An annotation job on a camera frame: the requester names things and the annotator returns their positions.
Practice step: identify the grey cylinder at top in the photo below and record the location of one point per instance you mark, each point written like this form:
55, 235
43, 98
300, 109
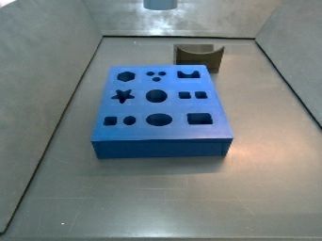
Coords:
161, 4

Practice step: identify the blue shape sorter block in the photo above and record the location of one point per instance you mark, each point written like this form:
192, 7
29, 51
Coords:
161, 111

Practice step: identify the dark curved holder block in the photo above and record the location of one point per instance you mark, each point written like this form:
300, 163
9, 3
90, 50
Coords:
200, 54

